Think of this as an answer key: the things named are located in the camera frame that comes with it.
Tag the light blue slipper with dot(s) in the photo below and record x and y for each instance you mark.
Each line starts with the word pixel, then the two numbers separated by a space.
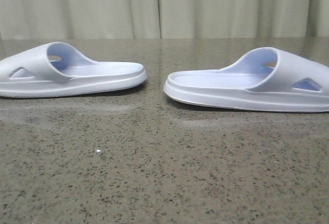
pixel 265 79
pixel 58 69

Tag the beige background curtain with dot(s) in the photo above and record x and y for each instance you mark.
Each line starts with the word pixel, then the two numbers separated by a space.
pixel 165 19

